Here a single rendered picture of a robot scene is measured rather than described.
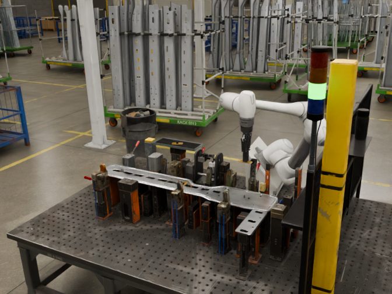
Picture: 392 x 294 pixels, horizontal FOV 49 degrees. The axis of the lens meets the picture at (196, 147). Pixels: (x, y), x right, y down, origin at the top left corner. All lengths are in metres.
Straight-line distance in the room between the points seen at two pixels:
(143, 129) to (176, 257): 3.18
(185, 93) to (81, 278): 4.20
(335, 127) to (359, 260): 1.19
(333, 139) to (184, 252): 1.33
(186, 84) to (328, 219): 5.42
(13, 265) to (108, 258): 1.60
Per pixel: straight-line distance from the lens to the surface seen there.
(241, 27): 10.75
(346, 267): 2.85
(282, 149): 3.47
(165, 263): 2.79
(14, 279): 4.16
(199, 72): 9.55
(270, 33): 12.36
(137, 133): 5.82
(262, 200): 2.85
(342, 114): 1.95
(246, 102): 2.60
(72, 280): 3.98
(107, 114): 7.68
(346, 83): 1.92
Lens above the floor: 2.31
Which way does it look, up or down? 20 degrees down
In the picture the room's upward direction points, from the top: 1 degrees counter-clockwise
